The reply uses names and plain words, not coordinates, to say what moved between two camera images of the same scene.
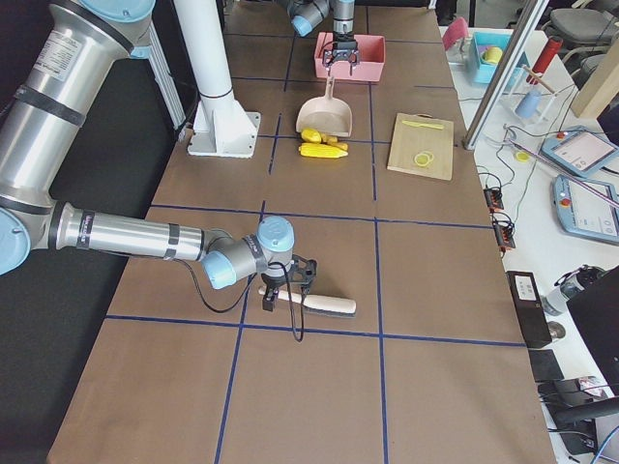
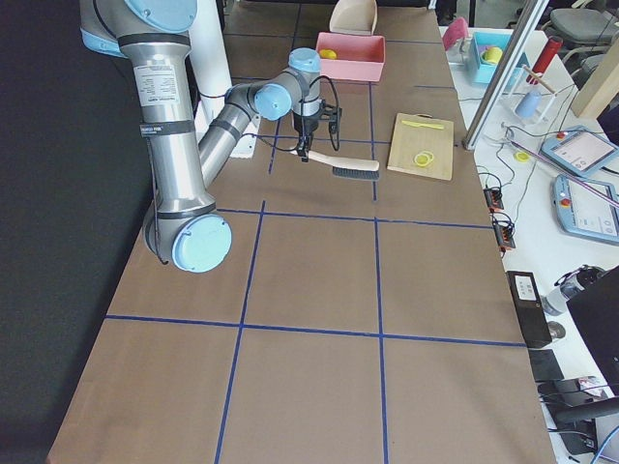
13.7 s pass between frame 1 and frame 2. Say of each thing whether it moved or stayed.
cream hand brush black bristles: moved
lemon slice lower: stayed
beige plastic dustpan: moved
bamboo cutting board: stayed
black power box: stayed
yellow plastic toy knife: stayed
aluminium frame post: stayed
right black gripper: moved
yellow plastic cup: stayed
